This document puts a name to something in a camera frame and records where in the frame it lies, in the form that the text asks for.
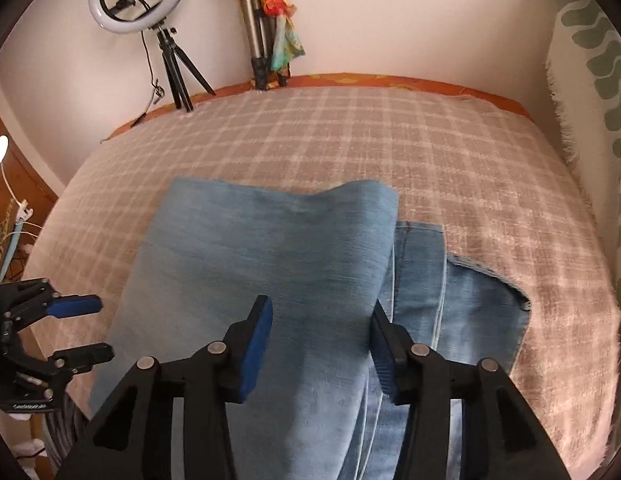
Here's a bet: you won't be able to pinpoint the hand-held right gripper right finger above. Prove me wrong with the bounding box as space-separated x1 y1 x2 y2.
372 300 574 480

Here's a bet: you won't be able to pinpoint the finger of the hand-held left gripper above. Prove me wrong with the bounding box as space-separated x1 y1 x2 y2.
8 278 102 333
20 342 115 391

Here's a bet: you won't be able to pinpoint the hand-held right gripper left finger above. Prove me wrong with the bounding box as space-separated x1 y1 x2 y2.
55 295 274 480

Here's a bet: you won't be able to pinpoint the light blue denim pants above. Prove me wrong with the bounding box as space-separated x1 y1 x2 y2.
88 176 532 480

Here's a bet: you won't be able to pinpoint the white clip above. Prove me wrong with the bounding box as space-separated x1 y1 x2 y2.
13 200 44 226

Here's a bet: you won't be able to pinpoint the pink checked blanket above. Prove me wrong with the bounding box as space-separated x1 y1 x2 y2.
23 85 621 480

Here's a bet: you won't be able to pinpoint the colourful floral scarf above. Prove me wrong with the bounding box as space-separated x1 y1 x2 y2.
244 0 306 86

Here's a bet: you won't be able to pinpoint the folded silver tripod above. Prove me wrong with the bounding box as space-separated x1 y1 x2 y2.
229 0 291 92

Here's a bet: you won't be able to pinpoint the green striped white pillow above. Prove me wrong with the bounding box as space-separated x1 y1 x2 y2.
545 0 621 291

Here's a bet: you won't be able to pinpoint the grey cable bundle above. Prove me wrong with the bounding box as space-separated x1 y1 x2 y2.
43 392 94 476

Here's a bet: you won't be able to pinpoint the thin black cable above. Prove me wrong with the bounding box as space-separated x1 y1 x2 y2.
130 30 164 128

